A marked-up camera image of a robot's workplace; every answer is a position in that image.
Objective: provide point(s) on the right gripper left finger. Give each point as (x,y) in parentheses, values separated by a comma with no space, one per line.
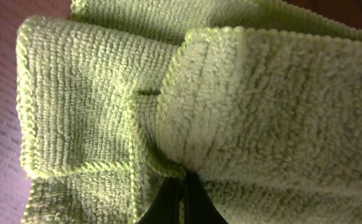
(165,207)

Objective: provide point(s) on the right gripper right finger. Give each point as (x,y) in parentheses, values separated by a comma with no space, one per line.
(199,208)

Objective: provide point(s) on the light green cloth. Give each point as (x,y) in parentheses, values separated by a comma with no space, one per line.
(261,99)

